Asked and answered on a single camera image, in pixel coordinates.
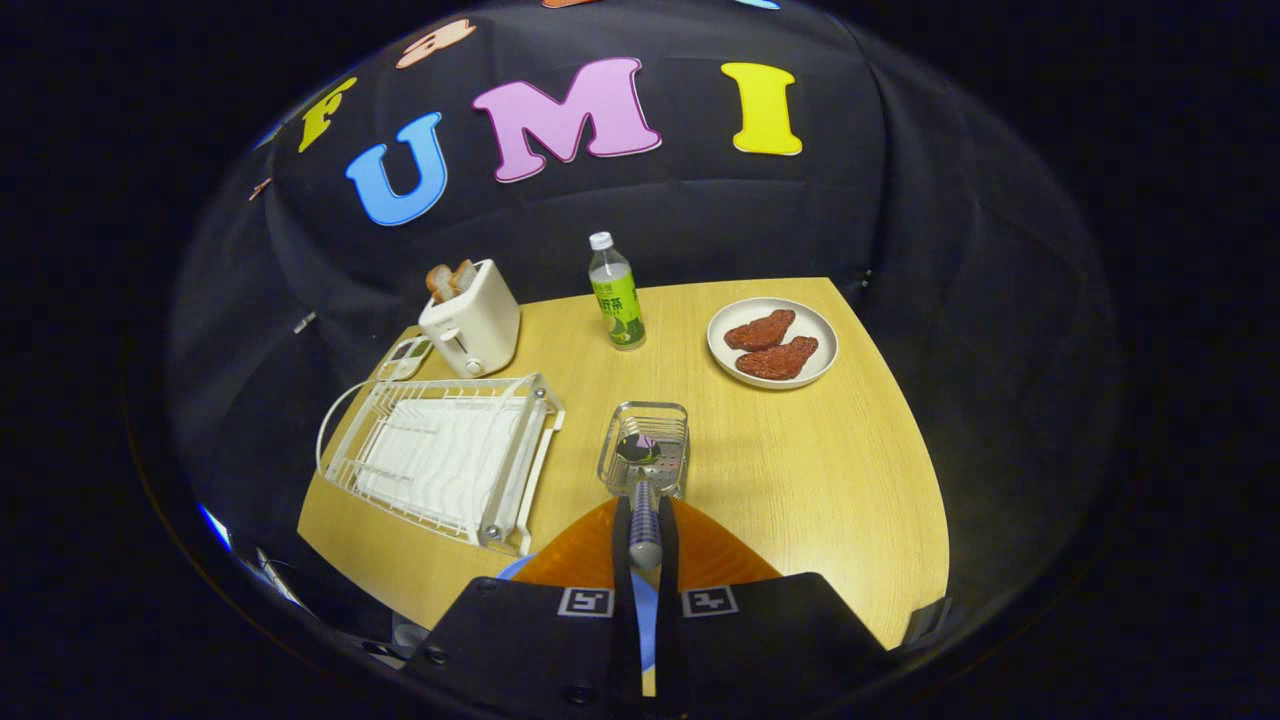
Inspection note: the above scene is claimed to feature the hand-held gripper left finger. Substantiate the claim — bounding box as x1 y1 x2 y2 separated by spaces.
405 497 646 716

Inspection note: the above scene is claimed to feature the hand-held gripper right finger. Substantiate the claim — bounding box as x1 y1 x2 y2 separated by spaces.
655 495 891 716

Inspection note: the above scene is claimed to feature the blue plate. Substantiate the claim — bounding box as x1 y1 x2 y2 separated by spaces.
497 555 661 673

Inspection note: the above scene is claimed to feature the metal spoon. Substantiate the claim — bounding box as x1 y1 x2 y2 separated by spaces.
615 432 665 571

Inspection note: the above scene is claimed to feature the metal wire basket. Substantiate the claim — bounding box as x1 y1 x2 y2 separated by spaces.
597 401 691 501

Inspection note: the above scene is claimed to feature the white wire dish rack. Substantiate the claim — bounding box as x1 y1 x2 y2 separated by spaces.
316 372 566 558

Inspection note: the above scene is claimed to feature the white round plate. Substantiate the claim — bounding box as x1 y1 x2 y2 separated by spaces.
706 297 840 391

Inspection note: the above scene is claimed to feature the green label drink bottle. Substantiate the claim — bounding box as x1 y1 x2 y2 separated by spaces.
588 231 647 352

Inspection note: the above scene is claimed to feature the red meat piece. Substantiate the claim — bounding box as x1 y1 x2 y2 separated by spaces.
735 336 819 381
724 309 797 352

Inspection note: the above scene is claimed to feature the white toaster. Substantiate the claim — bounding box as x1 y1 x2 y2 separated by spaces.
418 259 522 379

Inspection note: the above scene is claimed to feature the divided tray of grains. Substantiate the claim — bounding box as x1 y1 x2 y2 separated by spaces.
385 335 435 381

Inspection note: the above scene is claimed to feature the black backdrop cloth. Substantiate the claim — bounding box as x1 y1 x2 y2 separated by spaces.
165 0 1121 651

